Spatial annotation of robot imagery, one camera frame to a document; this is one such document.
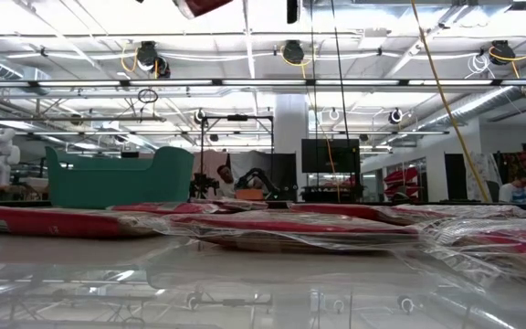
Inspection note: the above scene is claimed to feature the person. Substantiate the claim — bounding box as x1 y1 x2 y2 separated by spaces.
216 164 237 199
498 175 526 205

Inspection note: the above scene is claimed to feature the yellow hanging cable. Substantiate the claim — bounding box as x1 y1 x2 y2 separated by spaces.
409 0 491 204

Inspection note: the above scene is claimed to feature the black hanging cable loop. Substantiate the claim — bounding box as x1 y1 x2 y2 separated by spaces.
137 88 159 104

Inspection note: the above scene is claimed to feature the red white striped object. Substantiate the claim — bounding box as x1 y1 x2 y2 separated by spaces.
384 166 421 198

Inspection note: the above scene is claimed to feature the orange box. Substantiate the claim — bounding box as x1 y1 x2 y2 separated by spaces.
235 188 265 201

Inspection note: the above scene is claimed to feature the pink curtain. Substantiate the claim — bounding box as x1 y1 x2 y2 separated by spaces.
193 150 229 198

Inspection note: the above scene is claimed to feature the white patterned cloth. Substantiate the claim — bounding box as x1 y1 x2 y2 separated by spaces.
466 152 504 203

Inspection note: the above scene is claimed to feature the black monitor screen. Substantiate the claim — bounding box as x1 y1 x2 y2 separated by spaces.
301 138 362 175

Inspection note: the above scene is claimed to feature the dark red patterned cloth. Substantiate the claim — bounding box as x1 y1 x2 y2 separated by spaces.
500 149 526 184

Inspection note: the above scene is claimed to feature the white curtain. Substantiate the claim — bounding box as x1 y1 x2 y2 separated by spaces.
228 150 273 193

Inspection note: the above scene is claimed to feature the thin orange hanging cable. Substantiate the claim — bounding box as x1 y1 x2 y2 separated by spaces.
301 63 341 203

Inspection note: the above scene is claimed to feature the white square pillar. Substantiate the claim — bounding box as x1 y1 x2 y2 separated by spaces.
274 93 310 202

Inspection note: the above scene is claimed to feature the black camera rig frame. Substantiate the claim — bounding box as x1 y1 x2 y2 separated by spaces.
200 114 275 203

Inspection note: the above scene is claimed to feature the white humanoid robot figure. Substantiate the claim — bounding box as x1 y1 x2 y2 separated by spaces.
0 127 21 187

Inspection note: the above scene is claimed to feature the long ceiling light strip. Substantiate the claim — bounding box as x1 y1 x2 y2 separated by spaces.
0 79 526 89

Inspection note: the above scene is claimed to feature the teal plastic basket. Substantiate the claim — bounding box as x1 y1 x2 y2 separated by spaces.
45 145 195 210

